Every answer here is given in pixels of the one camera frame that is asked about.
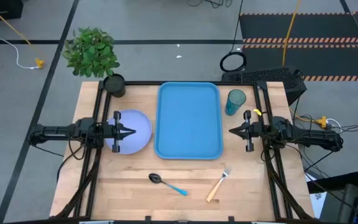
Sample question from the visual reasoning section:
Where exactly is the black plant pot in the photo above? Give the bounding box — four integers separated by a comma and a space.
103, 73, 126, 98

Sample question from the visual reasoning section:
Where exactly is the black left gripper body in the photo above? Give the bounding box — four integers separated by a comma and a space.
101, 110, 122, 153

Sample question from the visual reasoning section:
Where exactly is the black hanging cable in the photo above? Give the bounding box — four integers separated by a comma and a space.
230, 0, 244, 53

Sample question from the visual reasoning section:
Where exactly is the blue plastic tray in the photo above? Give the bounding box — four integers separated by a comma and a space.
154, 82, 224, 161

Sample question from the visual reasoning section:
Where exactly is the yellow cable with plug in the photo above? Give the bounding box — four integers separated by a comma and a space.
0, 0, 45, 70

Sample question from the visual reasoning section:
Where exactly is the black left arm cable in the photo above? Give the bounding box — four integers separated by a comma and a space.
56, 136, 88, 184

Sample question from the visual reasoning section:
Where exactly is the black box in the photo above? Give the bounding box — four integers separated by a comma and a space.
0, 0, 24, 23

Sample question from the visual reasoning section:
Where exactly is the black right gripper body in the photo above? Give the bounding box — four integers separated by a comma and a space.
244, 110, 269, 153

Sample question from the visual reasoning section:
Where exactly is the lavender plastic plate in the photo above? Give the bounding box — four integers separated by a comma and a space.
104, 109, 153, 155

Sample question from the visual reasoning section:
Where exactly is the fork with orange handle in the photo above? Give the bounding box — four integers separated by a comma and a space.
206, 167, 231, 203

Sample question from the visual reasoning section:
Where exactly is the green leafy plant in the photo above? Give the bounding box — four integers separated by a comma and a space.
61, 27, 121, 78

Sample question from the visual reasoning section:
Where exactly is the black metal table frame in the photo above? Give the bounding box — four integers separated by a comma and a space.
50, 80, 315, 224

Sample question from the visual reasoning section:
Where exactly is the teal translucent cup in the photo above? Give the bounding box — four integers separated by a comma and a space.
224, 89, 247, 116

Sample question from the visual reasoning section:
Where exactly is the white floor cable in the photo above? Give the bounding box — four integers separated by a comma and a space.
0, 0, 40, 70

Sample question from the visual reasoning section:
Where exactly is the yellow hanging cable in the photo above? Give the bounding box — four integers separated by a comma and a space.
282, 0, 301, 67

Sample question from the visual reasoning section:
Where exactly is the black hazard-striped floor mat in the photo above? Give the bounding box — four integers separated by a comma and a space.
239, 11, 358, 82

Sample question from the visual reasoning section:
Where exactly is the black coiled cable ring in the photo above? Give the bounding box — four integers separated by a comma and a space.
219, 51, 247, 73

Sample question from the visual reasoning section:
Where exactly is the spoon with teal handle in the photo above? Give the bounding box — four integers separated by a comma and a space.
148, 173, 188, 197

